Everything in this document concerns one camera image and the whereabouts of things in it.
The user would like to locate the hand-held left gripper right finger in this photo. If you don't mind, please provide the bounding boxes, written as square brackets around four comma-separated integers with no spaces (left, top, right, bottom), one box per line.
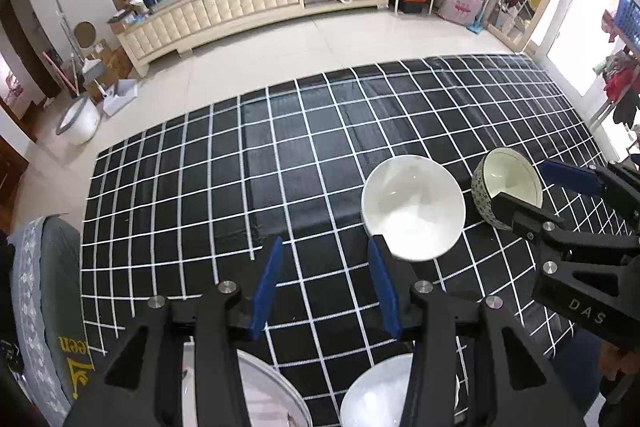
[366,234,586,427]

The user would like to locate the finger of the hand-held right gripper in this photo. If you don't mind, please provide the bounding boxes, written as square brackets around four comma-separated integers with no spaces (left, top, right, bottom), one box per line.
[539,158,640,233]
[492,189,640,350]

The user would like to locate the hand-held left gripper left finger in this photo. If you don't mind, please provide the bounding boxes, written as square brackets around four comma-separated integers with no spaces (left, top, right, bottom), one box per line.
[65,236,285,427]

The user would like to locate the green patterned bowl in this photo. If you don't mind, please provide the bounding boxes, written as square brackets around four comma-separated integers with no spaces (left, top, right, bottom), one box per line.
[471,148,544,232]

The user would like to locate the plain white bowl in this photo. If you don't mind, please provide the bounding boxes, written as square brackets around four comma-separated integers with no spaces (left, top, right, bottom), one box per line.
[361,155,467,263]

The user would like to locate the white plate green floral print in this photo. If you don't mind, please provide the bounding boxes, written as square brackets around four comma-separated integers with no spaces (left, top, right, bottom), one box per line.
[182,341,313,427]

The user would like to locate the blue white bowl red print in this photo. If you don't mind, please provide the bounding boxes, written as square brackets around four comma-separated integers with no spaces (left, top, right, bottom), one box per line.
[340,353,473,427]

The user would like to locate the hanging clothes on rack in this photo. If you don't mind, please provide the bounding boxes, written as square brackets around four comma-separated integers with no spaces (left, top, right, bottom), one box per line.
[592,0,640,128]

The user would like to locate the black checkered tablecloth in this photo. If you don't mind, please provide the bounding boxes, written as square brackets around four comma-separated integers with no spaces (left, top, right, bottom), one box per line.
[80,54,631,427]

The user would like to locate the blue plastic basket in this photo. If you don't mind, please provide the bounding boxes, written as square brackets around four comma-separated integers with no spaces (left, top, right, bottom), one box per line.
[616,0,640,58]

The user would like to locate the person's blue pants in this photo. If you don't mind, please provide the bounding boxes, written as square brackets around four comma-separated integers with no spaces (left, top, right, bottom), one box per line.
[550,332,606,427]

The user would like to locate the sliding glass door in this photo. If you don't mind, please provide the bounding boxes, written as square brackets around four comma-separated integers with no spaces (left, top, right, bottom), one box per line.
[530,0,640,158]

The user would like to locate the pink bag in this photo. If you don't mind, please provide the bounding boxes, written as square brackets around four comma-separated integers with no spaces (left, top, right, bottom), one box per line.
[438,0,485,26]

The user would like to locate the white dustpan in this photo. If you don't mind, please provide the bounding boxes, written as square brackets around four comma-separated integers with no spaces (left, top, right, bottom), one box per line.
[102,79,138,116]

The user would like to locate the white grey mop bucket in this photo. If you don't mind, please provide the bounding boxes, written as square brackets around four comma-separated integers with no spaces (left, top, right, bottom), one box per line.
[56,97,101,146]

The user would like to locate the dark cloth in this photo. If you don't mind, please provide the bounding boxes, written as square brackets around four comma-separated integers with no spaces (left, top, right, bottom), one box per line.
[0,242,18,373]

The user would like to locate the stacked cardboard boxes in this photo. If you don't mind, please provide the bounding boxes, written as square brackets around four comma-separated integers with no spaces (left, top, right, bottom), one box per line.
[95,39,133,78]

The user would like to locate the cream tv cabinet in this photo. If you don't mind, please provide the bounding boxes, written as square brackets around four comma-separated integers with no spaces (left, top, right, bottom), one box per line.
[116,0,393,78]

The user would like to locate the broom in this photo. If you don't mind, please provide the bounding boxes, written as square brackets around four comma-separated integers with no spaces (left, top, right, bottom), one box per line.
[42,49,83,98]

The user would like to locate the white mop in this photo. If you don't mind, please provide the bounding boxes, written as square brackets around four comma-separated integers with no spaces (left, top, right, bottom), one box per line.
[47,0,108,100]

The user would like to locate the brown round wall decor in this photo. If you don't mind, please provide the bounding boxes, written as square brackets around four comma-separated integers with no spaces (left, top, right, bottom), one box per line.
[74,21,96,48]

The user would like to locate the brown door frame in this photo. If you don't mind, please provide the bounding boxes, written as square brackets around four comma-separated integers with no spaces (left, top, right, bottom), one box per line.
[0,0,56,142]

